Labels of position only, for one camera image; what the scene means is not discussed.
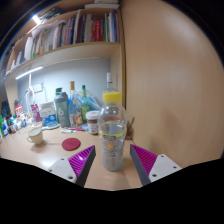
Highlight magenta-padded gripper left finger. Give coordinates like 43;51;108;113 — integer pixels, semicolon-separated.
47;144;97;188

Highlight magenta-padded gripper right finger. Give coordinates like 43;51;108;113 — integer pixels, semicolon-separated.
130;143;184;186

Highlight clear plastic bottle yellow cap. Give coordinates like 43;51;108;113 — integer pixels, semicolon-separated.
97;91;128;173

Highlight flat round red coaster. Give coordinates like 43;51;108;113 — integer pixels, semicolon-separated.
61;137;82;152

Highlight white green marker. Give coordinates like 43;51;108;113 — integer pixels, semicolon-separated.
60;128;78;135

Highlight brown jar white lid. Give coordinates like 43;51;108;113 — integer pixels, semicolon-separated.
85;110;101;135

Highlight green-capped glass bottle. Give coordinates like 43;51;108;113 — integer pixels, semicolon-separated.
80;84;90;124

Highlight cream ceramic cup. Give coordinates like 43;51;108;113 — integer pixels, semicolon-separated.
26;126;45;146

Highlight grey shaker bottle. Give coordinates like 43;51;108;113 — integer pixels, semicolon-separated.
53;87;71;128

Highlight white and blue carton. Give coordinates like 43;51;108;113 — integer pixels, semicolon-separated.
39;101;60;129

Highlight blue plastic bag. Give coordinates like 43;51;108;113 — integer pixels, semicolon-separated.
74;91;103;118

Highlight magenta pouch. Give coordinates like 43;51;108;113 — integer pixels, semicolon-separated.
30;103;42;124

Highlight red and white canister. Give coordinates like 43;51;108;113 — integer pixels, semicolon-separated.
13;103;24;118

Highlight tall clear glass bottle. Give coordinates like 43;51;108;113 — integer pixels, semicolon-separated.
104;72;118;94

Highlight green plastic bottle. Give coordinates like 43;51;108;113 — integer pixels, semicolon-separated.
0;114;8;137

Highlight under-shelf strip light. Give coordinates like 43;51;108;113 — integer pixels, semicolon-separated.
15;65;44;80

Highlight wooden shelf unit with books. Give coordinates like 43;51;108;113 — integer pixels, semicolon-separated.
4;0;126;111

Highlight white ceiling strip light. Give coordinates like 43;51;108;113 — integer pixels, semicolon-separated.
32;14;42;26

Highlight white cables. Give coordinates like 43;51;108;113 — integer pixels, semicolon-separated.
19;73;38;124

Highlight white wall socket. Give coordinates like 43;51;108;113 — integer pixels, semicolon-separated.
32;83;44;94

